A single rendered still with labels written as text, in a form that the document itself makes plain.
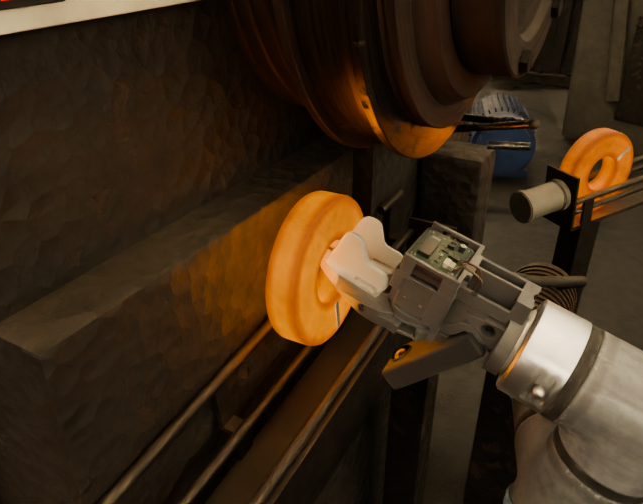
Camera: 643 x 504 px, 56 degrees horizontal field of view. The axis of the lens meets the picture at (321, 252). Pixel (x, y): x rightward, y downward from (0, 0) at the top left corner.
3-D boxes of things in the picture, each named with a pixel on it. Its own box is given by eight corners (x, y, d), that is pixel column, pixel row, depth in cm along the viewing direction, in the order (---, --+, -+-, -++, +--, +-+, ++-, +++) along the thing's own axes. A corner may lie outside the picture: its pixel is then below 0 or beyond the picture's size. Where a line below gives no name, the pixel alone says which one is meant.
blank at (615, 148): (569, 221, 117) (583, 228, 114) (545, 168, 107) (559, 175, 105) (627, 166, 117) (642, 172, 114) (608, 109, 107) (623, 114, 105)
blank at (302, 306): (253, 239, 52) (286, 247, 50) (335, 164, 63) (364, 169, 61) (274, 368, 60) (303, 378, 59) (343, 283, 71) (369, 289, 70)
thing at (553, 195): (507, 215, 110) (509, 186, 107) (545, 202, 113) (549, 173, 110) (530, 229, 106) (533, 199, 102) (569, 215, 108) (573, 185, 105)
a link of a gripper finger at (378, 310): (355, 258, 58) (434, 302, 56) (350, 272, 59) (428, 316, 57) (332, 281, 55) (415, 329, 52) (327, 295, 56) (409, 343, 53)
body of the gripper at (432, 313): (429, 215, 56) (550, 278, 53) (400, 282, 61) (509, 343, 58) (396, 251, 50) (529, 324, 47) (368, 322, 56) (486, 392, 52)
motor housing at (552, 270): (451, 509, 129) (484, 305, 103) (481, 441, 146) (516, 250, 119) (511, 537, 124) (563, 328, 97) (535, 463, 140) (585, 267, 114)
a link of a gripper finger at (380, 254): (338, 190, 59) (420, 233, 57) (324, 237, 63) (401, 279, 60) (322, 202, 57) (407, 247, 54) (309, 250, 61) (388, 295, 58)
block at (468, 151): (405, 279, 105) (416, 149, 93) (422, 259, 111) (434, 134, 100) (464, 295, 101) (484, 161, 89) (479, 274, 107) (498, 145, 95)
